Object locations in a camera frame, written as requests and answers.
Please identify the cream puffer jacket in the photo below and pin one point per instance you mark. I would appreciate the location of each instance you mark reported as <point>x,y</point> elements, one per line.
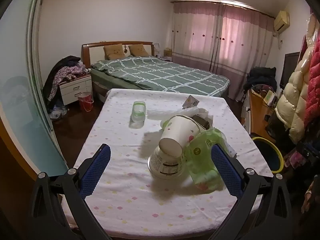
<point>295,92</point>

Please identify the green plastic wipes pack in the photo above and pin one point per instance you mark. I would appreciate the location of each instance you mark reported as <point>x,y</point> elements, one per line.
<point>202,155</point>

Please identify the brown pillow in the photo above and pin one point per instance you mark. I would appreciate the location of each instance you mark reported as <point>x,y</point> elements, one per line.
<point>113,51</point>
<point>138,50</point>

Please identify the pile of clothes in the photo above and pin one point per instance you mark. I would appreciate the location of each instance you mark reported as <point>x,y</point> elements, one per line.
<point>62,72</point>

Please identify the black television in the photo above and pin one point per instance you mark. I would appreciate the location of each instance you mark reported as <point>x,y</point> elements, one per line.
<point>290,70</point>

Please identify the white labelled plastic bowl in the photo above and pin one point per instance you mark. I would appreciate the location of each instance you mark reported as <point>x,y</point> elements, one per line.
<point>165,167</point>

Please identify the tissue box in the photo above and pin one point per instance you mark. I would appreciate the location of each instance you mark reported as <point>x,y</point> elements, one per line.
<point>167,53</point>

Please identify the small white carton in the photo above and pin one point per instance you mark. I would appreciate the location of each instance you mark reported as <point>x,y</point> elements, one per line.
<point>191,102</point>

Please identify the pink curtain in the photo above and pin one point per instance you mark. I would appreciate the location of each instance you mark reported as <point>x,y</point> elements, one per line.
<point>225,35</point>

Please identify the wooden dresser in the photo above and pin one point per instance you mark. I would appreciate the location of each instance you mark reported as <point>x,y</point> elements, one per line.
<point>257,112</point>

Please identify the wooden bed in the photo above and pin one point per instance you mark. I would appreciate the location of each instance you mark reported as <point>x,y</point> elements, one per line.
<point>96,51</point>

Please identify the white nightstand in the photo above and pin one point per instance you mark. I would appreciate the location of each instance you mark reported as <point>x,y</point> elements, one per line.
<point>75,90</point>

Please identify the white paper cup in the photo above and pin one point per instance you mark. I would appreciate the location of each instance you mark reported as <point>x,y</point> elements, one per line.
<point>180,130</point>

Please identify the red puffer jacket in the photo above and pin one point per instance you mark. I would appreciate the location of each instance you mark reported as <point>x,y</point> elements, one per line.
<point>313,90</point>

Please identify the white spotted tablecloth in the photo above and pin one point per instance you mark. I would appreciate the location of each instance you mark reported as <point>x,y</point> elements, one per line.
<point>125,135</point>

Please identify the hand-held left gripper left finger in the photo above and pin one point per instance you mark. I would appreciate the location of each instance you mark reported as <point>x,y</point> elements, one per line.
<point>96,170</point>

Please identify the green book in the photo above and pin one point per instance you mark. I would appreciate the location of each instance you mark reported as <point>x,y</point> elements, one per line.
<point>269,97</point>

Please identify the yellow-rimmed trash bin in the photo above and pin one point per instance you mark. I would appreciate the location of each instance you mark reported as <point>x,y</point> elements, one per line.
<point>270,155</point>

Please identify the plastic bags on floor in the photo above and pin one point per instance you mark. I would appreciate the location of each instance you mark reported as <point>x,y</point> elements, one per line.
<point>57,112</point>

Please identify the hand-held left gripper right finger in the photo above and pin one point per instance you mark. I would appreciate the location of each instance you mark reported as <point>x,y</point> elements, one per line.
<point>225,170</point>

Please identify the green plaid quilt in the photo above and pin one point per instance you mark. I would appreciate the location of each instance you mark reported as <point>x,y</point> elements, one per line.
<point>162,72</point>

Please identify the glass wardrobe door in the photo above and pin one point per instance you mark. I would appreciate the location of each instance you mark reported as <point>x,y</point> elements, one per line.
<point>17,105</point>

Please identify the dark clothes pile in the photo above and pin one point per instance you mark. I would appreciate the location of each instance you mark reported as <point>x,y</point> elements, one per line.
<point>262,77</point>

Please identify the red bucket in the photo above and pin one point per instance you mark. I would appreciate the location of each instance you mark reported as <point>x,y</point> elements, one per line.
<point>85,101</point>

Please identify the wall air conditioner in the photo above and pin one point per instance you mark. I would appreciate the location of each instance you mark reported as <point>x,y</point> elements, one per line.
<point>282,21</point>

